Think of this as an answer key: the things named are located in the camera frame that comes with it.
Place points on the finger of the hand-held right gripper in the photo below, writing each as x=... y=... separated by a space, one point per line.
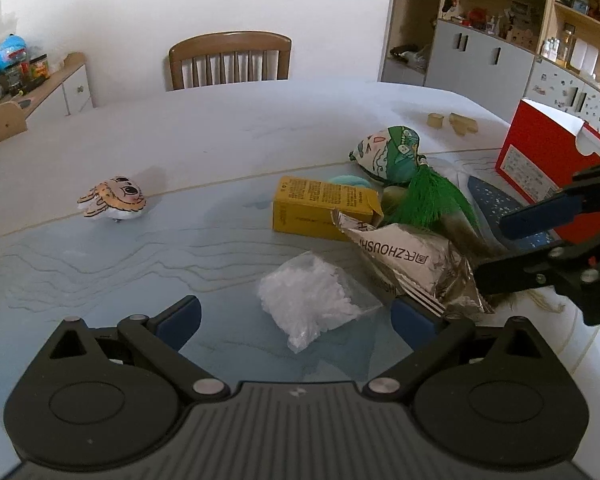
x=535 y=216
x=515 y=272

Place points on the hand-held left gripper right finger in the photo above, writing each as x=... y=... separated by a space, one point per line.
x=411 y=324

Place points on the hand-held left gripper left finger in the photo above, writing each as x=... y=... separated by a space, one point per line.
x=182 y=314

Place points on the red cardboard box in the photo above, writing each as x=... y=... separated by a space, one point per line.
x=555 y=160

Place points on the silver foil snack packet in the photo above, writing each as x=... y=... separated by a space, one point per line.
x=420 y=265

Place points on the clear plastic bag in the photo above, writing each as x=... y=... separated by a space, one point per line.
x=307 y=300

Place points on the cartoon animal toy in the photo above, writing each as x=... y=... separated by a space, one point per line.
x=114 y=199

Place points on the yellow carton box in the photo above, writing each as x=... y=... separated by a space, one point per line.
x=320 y=205

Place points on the dark blue speckled pouch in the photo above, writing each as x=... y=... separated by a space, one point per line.
x=497 y=197

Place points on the large tan block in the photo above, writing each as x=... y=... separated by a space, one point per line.
x=464 y=123

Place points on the round tan block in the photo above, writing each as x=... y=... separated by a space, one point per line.
x=435 y=119

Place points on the green printed fabric sachet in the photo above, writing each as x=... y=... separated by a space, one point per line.
x=392 y=152

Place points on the cabinet with grey doors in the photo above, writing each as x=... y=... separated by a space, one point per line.
x=460 y=35

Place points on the white low sideboard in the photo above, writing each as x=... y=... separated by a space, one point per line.
x=55 y=97

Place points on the wooden slat-back chair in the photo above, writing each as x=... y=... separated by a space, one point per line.
x=230 y=62

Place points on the snack jars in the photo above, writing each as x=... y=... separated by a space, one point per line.
x=37 y=67

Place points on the blue plush toy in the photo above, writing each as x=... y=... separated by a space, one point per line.
x=10 y=52

